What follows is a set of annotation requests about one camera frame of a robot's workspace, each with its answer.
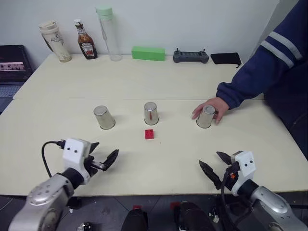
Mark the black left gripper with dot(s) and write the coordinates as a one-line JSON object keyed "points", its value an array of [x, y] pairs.
{"points": [[92, 166]]}

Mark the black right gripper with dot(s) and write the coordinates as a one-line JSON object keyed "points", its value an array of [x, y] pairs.
{"points": [[233, 169]]}

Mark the steel cup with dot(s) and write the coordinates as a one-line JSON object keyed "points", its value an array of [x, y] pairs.
{"points": [[205, 118], [104, 118], [151, 114]]}

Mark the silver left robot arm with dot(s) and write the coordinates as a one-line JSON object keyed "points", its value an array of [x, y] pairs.
{"points": [[45, 195]]}

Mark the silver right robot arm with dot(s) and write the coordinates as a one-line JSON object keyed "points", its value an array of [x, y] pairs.
{"points": [[267, 202]]}

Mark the person's right hand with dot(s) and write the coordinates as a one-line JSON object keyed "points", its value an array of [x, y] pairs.
{"points": [[220, 103]]}

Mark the red toy block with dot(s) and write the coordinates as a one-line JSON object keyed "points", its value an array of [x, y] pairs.
{"points": [[149, 134]]}

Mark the dark rounded shape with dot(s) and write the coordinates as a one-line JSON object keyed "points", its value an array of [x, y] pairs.
{"points": [[192, 216], [134, 220]]}

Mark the small red patch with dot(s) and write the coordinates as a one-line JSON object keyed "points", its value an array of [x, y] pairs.
{"points": [[137, 207]]}

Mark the person's dark blue torso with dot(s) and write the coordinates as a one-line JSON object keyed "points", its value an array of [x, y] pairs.
{"points": [[291, 103]]}

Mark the person's blue striped sleeve arm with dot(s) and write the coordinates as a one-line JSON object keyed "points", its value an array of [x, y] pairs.
{"points": [[260, 72]]}

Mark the ketchup bottle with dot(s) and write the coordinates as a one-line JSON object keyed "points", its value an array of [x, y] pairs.
{"points": [[86, 45]]}

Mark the black fabric pouch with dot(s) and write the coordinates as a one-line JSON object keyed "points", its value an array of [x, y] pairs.
{"points": [[225, 58]]}

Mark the green rectangular box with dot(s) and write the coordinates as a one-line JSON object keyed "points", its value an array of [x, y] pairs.
{"points": [[148, 53]]}

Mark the grey remote controller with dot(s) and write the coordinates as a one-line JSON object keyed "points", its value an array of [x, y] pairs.
{"points": [[191, 57]]}

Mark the clear bottle green lid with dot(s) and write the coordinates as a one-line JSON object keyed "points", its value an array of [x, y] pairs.
{"points": [[109, 36]]}

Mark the beige travel tumbler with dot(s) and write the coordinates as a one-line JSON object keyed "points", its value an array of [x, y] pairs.
{"points": [[59, 43]]}

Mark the black laptop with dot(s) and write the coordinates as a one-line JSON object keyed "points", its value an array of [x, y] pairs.
{"points": [[13, 65]]}

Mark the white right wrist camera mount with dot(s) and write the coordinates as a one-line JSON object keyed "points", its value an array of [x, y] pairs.
{"points": [[245, 166]]}

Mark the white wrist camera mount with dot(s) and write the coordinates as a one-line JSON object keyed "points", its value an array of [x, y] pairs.
{"points": [[73, 154], [245, 166]]}

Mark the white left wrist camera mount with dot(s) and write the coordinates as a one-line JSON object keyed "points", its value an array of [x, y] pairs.
{"points": [[73, 154]]}

